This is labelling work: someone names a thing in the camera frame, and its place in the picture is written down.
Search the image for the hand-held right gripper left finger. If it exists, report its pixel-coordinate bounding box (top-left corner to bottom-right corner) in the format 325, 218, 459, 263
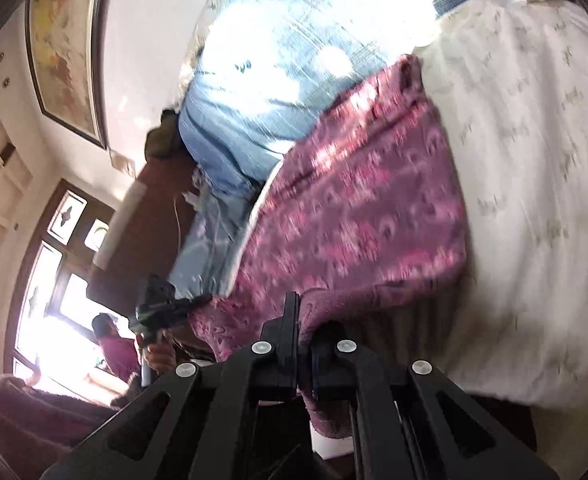
40, 291, 301, 480

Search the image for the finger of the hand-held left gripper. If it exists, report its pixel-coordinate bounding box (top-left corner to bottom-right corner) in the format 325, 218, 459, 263
176, 292, 215, 315

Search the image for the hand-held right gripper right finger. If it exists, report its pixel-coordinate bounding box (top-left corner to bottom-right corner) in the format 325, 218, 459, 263
309, 322, 561, 480

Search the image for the pink floral garment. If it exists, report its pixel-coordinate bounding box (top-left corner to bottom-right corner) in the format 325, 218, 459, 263
188, 54, 471, 442

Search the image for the person's left hand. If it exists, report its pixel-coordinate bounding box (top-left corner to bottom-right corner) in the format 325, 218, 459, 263
145, 331, 179, 375

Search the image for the grey-blue floral pillow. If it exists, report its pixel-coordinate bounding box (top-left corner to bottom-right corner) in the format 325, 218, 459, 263
168, 187, 277, 297

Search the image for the brown wooden headboard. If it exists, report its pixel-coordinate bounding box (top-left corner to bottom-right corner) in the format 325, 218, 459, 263
88, 152, 202, 307

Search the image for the wooden framed window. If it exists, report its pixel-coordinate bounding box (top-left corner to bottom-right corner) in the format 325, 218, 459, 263
3, 179, 142, 403

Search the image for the dark green cloth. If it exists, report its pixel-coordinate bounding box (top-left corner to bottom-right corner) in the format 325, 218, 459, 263
144, 106, 189, 160

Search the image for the blue plaid quilt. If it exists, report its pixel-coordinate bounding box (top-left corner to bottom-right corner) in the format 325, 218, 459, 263
178, 0, 502, 197

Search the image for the white leaf-print bed sheet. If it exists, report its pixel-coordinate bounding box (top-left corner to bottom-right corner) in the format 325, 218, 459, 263
369, 0, 588, 413

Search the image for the framed wall map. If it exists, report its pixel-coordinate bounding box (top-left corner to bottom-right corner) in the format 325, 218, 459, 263
24, 0, 114, 151

